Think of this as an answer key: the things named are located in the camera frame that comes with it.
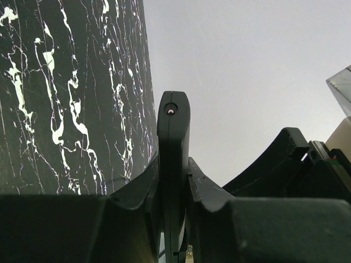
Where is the black remote control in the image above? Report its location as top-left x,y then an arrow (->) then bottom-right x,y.
157,91 -> 190,262

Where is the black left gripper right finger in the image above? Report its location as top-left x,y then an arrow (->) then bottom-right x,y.
187,159 -> 350,262

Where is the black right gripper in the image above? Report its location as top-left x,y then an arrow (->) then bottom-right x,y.
223,127 -> 350,202

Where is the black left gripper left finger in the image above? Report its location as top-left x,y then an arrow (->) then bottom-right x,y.
1,158 -> 161,262

